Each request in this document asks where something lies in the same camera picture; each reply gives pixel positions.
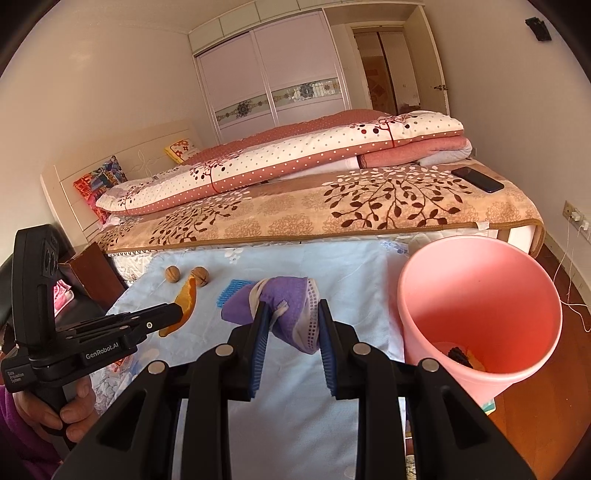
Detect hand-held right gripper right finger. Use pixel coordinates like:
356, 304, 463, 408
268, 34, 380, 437
318, 299, 536, 480

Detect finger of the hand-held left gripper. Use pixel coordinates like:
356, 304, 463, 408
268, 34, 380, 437
131, 302, 184, 345

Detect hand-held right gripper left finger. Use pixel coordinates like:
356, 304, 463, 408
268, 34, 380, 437
58, 300, 271, 480

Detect orange peel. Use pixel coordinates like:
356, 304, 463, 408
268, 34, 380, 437
159, 275, 199, 337

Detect purple sock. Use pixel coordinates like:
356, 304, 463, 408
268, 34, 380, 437
221, 275, 322, 356

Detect black foam fruit net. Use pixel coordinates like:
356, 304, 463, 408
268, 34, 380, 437
446, 346, 474, 369

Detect pink plastic bucket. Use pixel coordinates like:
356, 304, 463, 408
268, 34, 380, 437
397, 235, 564, 403

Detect person's left forearm purple sleeve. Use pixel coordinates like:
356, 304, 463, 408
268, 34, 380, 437
0, 390, 62, 472

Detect person's left hand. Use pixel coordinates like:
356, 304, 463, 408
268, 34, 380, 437
16, 382, 98, 445

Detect pink packet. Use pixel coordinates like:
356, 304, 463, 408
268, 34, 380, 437
52, 279, 75, 318

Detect white quilted mattress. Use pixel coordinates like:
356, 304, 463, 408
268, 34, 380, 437
106, 248, 168, 283

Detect brown wooden nightstand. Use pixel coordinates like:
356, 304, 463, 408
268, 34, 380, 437
59, 242, 129, 304

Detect blue foam fruit net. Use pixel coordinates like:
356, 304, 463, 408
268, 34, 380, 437
215, 278, 254, 309

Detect light blue floral cloth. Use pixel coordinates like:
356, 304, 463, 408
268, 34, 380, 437
90, 237, 408, 480

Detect cream headboard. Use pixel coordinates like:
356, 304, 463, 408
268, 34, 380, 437
40, 119, 204, 241

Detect colourful patterned pillow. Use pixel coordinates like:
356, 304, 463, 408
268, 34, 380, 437
72, 155, 128, 225

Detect beige leaf print blanket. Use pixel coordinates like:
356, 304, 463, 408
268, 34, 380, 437
95, 163, 546, 254

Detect yellow floral pillow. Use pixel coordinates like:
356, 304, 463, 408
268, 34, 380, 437
163, 138, 202, 165

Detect white tree print folded quilt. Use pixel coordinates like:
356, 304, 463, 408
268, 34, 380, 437
95, 112, 465, 217

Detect pink folded blanket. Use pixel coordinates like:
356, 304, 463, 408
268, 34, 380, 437
357, 136, 471, 169

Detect pink dotted duvet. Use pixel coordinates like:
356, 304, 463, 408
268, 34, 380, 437
178, 109, 394, 168

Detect black smartphone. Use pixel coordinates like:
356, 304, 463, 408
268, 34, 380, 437
451, 165, 506, 194

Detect white folded sheet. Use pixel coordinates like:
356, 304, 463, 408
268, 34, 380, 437
417, 142, 475, 168

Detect white sliding door wardrobe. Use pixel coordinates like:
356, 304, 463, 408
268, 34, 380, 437
187, 0, 366, 145

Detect cream room door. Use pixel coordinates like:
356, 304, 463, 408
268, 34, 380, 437
403, 4, 451, 117

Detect thin white cable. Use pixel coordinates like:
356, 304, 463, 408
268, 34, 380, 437
551, 225, 591, 334

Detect black wall bracket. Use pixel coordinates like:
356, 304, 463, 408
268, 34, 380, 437
525, 16, 551, 42

